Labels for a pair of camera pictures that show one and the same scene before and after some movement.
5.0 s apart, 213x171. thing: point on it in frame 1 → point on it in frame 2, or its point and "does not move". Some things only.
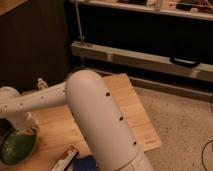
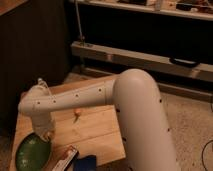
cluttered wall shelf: x=198 y=9 does not move
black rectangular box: x=67 y=157 does not move
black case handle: x=181 y=61 does not move
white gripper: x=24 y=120 → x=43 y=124
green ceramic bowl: x=19 y=145 → x=33 y=153
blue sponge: x=87 y=163 does not move
